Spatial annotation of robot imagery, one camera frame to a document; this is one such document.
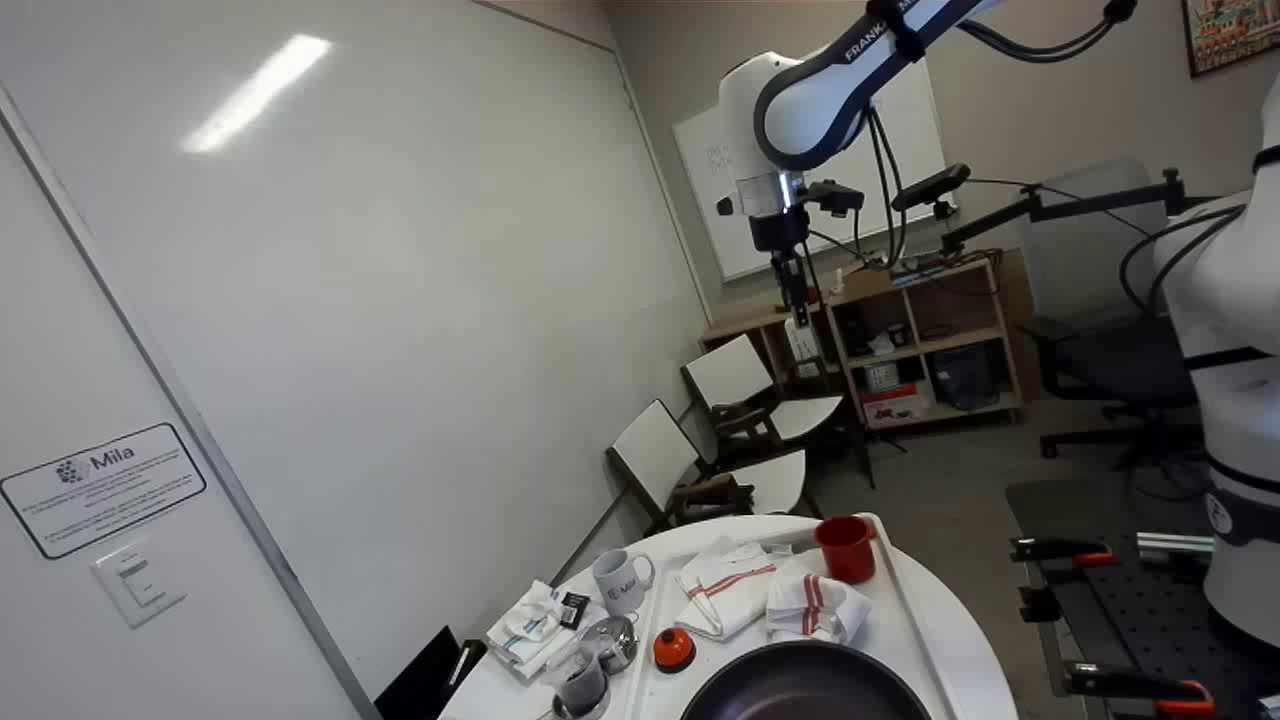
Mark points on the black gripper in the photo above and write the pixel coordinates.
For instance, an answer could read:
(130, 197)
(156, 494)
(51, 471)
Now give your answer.
(780, 232)

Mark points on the red mug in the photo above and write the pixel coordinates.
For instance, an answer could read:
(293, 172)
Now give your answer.
(846, 548)

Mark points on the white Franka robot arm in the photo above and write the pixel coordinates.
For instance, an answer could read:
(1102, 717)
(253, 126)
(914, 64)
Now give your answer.
(803, 104)

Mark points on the white folding chair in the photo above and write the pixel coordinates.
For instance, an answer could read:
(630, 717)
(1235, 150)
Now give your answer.
(661, 454)
(728, 368)

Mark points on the wooden cube shelf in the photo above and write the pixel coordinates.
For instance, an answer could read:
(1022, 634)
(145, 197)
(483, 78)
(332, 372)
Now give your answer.
(933, 341)

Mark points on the white towel red stripes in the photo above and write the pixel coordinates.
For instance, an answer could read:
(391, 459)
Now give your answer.
(727, 593)
(819, 607)

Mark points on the dark office chair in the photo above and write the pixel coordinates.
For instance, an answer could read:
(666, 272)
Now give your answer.
(1120, 361)

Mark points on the white plastic tray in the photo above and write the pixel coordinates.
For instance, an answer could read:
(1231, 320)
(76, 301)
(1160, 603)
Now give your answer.
(907, 625)

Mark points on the orange round knob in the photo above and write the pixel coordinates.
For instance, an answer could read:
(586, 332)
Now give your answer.
(675, 651)

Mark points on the small black gadget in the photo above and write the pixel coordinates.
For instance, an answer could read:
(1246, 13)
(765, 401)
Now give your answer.
(572, 610)

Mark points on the black frying pan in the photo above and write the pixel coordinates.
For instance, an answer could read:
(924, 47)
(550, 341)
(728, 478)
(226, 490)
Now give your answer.
(803, 684)

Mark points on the crumpled white cloth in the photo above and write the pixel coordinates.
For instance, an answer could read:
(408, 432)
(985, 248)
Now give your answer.
(528, 628)

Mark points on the clear glass jar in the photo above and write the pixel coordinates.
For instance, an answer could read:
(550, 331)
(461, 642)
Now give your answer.
(582, 684)

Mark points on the framed picture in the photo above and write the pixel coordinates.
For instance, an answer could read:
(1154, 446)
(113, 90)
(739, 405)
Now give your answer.
(1231, 32)

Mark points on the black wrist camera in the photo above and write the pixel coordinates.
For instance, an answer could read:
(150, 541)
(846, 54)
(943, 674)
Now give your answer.
(836, 197)

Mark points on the small wall whiteboard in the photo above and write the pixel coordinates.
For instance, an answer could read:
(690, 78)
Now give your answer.
(712, 186)

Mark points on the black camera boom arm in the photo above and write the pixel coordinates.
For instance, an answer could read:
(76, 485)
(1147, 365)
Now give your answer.
(1066, 207)

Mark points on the large wall whiteboard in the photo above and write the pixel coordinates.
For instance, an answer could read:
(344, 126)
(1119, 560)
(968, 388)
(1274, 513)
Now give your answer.
(401, 332)

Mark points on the white light switch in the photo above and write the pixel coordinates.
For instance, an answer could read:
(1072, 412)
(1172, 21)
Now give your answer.
(139, 580)

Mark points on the white Mila wall sign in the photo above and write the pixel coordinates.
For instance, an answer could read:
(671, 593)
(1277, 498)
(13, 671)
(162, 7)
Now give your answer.
(100, 490)

